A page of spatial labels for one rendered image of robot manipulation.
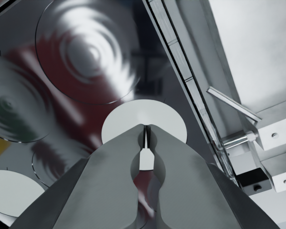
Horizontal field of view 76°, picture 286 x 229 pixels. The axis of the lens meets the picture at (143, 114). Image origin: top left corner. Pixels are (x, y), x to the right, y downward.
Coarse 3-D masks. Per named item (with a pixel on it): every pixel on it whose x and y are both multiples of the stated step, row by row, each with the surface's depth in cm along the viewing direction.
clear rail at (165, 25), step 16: (160, 0) 15; (160, 32) 16; (176, 32) 16; (176, 48) 17; (176, 64) 18; (192, 80) 18; (192, 96) 19; (208, 112) 20; (208, 128) 21; (224, 160) 23
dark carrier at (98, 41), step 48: (48, 0) 15; (96, 0) 15; (0, 48) 17; (48, 48) 17; (96, 48) 17; (144, 48) 17; (0, 96) 19; (48, 96) 19; (96, 96) 19; (144, 96) 19; (0, 144) 22; (48, 144) 22; (96, 144) 22; (192, 144) 22; (144, 192) 26
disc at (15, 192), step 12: (0, 180) 25; (12, 180) 25; (24, 180) 25; (0, 192) 26; (12, 192) 26; (24, 192) 26; (36, 192) 26; (0, 204) 28; (12, 204) 28; (24, 204) 28
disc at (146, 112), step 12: (120, 108) 20; (132, 108) 20; (144, 108) 20; (156, 108) 20; (168, 108) 20; (108, 120) 21; (120, 120) 21; (132, 120) 21; (144, 120) 21; (156, 120) 21; (168, 120) 20; (180, 120) 20; (108, 132) 21; (120, 132) 21; (168, 132) 21; (180, 132) 21; (144, 156) 23; (144, 168) 24
